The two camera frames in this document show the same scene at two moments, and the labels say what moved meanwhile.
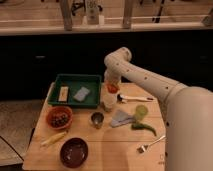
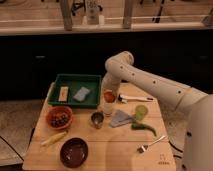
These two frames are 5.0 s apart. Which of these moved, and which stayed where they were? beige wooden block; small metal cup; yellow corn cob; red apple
Moved: red apple
Stayed: yellow corn cob; small metal cup; beige wooden block
